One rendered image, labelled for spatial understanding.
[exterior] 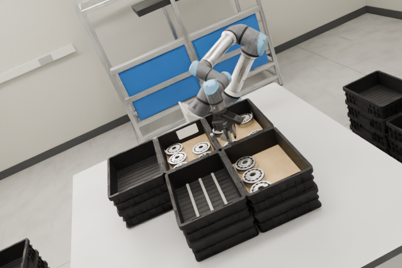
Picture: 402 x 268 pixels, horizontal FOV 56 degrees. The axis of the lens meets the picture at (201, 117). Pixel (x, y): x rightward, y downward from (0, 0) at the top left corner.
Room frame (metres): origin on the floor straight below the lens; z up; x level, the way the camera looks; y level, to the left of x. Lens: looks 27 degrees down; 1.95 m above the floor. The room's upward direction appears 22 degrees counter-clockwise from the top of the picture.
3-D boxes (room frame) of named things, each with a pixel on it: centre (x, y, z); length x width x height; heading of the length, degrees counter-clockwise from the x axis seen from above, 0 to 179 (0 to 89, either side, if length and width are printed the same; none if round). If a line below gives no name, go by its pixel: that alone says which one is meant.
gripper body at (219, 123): (1.71, -0.10, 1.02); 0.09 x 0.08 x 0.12; 52
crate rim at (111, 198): (1.75, 0.43, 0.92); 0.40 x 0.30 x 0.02; 4
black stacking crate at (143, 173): (1.75, 0.43, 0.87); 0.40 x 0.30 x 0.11; 4
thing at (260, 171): (1.38, -0.12, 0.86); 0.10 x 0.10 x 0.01
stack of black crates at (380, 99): (2.09, -1.16, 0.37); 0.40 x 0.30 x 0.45; 7
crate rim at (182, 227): (1.37, 0.11, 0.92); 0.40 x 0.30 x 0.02; 4
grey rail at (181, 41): (3.72, -0.15, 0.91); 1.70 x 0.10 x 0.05; 97
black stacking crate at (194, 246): (1.37, 0.11, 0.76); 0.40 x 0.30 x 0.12; 4
